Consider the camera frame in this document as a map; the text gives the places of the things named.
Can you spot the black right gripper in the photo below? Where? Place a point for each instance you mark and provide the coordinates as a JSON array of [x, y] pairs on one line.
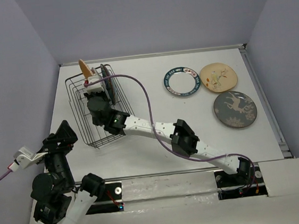
[[90, 96]]

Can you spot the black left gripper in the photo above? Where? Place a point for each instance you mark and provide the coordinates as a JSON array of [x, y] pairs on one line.
[[65, 133]]

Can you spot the dark teal blossom plate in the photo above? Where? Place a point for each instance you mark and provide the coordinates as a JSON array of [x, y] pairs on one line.
[[106, 73]]

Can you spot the black wire dish rack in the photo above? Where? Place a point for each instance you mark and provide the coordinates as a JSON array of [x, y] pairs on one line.
[[92, 135]]

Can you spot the woven bamboo tray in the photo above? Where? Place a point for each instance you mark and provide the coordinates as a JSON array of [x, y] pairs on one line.
[[86, 71]]

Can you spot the white plate with teal rim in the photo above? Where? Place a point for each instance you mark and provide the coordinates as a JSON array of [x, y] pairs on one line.
[[182, 81]]

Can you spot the grey plate with deer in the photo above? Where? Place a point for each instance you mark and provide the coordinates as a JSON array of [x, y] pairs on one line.
[[235, 109]]

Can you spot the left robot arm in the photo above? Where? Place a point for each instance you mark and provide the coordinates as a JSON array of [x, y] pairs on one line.
[[58, 200]]

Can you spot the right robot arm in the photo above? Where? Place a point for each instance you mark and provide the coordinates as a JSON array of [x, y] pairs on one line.
[[179, 135]]

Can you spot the cream plate with bird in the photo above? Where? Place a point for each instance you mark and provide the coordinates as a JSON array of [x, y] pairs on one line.
[[218, 77]]

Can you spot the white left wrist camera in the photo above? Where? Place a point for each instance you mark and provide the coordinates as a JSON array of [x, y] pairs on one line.
[[25, 158]]

